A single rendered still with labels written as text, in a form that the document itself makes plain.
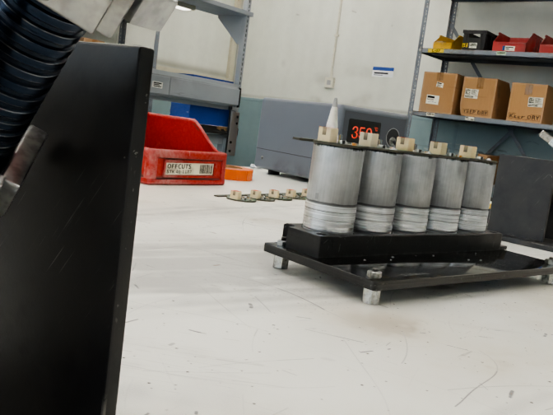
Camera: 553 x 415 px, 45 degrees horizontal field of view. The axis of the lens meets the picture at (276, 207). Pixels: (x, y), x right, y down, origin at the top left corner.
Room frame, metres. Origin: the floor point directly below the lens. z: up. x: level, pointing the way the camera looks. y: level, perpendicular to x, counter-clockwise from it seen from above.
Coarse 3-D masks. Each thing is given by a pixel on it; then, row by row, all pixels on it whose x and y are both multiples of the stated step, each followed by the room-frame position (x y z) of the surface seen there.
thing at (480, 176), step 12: (468, 168) 0.38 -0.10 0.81; (480, 168) 0.38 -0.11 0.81; (492, 168) 0.38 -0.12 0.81; (468, 180) 0.38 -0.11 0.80; (480, 180) 0.38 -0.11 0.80; (492, 180) 0.38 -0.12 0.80; (468, 192) 0.38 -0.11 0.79; (480, 192) 0.38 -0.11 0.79; (468, 204) 0.38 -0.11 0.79; (480, 204) 0.38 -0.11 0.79; (468, 216) 0.38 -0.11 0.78; (480, 216) 0.38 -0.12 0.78; (468, 228) 0.38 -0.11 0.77; (480, 228) 0.38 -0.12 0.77
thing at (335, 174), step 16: (320, 144) 0.31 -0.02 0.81; (352, 144) 0.31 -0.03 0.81; (320, 160) 0.31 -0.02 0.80; (336, 160) 0.31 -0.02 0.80; (352, 160) 0.31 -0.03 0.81; (320, 176) 0.31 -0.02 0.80; (336, 176) 0.31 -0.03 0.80; (352, 176) 0.31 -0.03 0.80; (320, 192) 0.31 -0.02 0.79; (336, 192) 0.31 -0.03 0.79; (352, 192) 0.31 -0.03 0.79; (304, 208) 0.32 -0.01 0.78; (320, 208) 0.31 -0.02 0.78; (336, 208) 0.31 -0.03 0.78; (352, 208) 0.31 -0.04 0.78; (304, 224) 0.31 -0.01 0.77; (320, 224) 0.31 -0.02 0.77; (336, 224) 0.31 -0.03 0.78; (352, 224) 0.31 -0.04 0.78
